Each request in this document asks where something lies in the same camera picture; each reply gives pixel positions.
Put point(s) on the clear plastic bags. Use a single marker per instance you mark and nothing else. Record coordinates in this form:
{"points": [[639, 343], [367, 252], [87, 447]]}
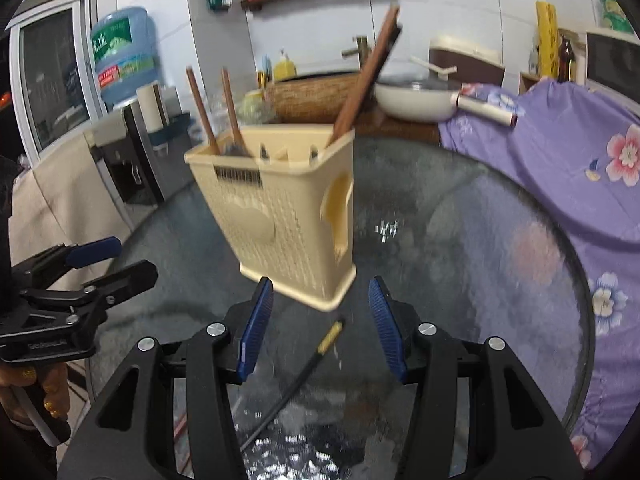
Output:
{"points": [[247, 107]]}

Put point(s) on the black chopstick gold tip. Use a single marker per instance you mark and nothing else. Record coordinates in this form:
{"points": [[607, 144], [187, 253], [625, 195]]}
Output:
{"points": [[300, 380]]}

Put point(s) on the bronze faucet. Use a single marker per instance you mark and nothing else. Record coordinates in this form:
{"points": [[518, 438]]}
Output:
{"points": [[361, 50]]}

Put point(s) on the yellow cylinder pack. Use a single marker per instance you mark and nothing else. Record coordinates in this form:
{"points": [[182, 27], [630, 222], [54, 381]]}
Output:
{"points": [[546, 40]]}

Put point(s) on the brown glass bottle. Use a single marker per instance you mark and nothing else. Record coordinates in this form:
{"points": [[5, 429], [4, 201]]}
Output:
{"points": [[566, 62]]}

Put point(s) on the brown wooden chopstick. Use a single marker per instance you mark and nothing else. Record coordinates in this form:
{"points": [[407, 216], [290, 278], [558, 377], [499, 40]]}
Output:
{"points": [[202, 110], [234, 110], [367, 67], [376, 77]]}

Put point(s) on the white ladle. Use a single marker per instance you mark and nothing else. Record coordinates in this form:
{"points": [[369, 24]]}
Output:
{"points": [[432, 66]]}

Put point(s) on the person's left hand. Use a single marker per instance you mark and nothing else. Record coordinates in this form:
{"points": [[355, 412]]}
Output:
{"points": [[52, 385]]}

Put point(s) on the brown woven basket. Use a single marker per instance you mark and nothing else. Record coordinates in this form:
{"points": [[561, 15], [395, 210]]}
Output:
{"points": [[315, 97]]}

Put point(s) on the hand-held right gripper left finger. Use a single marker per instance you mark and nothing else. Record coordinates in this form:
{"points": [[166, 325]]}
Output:
{"points": [[255, 330]]}

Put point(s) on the white microwave oven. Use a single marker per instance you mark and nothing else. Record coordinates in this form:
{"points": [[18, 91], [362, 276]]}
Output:
{"points": [[612, 62]]}

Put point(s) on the round glass table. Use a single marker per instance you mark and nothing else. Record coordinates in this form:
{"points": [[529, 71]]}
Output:
{"points": [[475, 285]]}

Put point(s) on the cream plastic utensil holder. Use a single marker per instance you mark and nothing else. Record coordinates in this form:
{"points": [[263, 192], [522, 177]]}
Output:
{"points": [[285, 210]]}

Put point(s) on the white paper roll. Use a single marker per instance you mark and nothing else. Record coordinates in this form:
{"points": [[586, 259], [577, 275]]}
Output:
{"points": [[150, 107]]}

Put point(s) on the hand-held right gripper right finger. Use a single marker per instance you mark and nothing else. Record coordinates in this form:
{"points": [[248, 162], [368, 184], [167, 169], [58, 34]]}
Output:
{"points": [[387, 330]]}

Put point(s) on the blue water jug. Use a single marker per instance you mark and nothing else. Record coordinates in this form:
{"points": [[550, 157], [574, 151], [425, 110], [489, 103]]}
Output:
{"points": [[125, 55]]}

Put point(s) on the cream frying pan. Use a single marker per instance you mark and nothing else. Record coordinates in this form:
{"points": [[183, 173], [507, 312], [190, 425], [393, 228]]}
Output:
{"points": [[420, 105]]}

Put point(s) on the sliding glass window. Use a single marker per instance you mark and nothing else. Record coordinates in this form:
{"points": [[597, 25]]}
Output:
{"points": [[50, 75]]}

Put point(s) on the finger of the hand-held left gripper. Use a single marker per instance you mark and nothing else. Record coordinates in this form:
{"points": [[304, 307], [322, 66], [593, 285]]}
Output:
{"points": [[95, 252], [127, 277]]}

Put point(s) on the brown rice cooker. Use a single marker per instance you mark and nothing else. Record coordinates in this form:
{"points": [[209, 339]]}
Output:
{"points": [[470, 65]]}

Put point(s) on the water dispenser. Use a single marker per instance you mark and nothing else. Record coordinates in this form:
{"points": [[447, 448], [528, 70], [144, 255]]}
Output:
{"points": [[130, 160]]}

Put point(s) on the beige cloth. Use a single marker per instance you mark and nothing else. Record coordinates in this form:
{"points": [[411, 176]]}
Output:
{"points": [[60, 205]]}

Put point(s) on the purple floral cloth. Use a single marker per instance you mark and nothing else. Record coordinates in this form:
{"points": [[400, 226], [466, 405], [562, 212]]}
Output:
{"points": [[565, 160]]}

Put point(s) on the stack of green tubs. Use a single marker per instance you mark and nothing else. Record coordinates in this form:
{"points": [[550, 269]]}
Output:
{"points": [[612, 7]]}

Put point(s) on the yellow dish soap bottle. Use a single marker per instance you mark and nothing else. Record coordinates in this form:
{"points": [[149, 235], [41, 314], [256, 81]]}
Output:
{"points": [[285, 67]]}

